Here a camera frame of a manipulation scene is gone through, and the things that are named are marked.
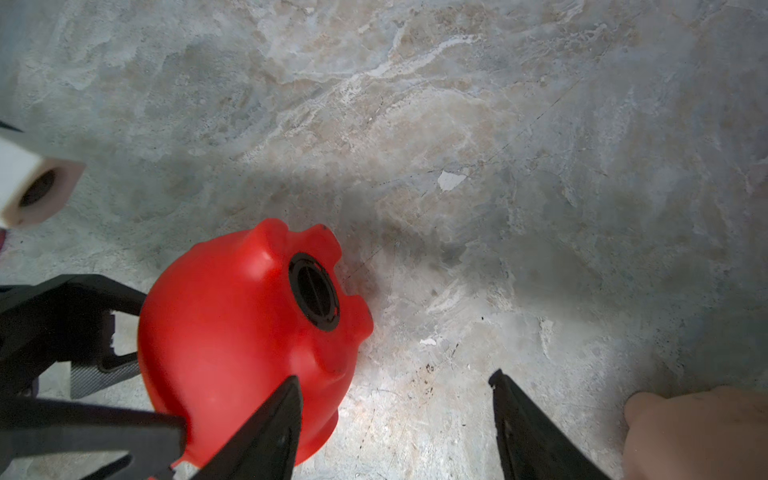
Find near pink piggy bank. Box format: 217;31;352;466
622;386;767;479

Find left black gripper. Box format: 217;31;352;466
1;274;186;479

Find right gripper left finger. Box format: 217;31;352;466
195;376;303;479

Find black piggy bank plug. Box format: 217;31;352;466
288;252;340;332

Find red piggy bank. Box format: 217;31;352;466
138;219;374;467

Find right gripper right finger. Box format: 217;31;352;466
488;370;608;480

